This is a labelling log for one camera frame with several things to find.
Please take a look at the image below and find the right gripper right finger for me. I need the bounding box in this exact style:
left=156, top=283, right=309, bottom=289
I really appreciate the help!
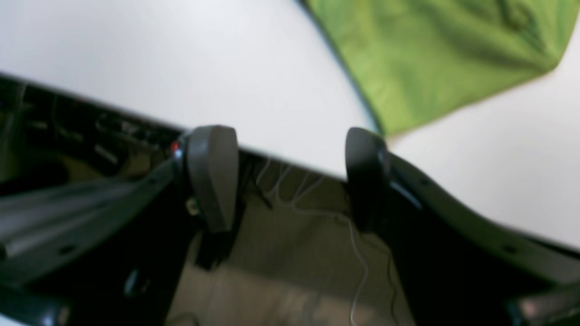
left=345, top=127, right=579, bottom=288

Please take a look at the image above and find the white cable on floor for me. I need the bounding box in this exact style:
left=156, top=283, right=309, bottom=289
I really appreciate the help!
left=254, top=158, right=372, bottom=326

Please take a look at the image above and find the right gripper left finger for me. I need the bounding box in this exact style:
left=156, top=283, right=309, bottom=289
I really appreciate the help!
left=0, top=125, right=240, bottom=283

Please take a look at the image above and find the green T-shirt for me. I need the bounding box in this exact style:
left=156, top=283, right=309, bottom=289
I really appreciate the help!
left=303, top=0, right=579, bottom=135

